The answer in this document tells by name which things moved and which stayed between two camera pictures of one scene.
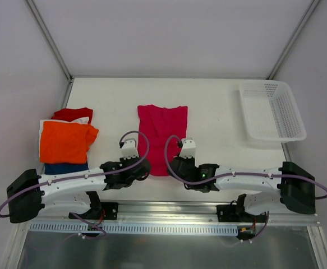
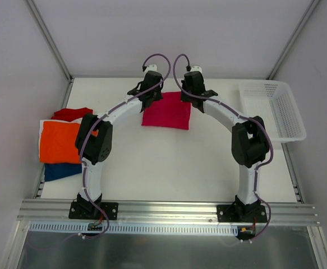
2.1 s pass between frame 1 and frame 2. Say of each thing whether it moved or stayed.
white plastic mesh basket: stayed
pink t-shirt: moved
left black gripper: moved
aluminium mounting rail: stayed
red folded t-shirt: stayed
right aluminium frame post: stayed
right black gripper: moved
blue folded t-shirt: stayed
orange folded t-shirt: stayed
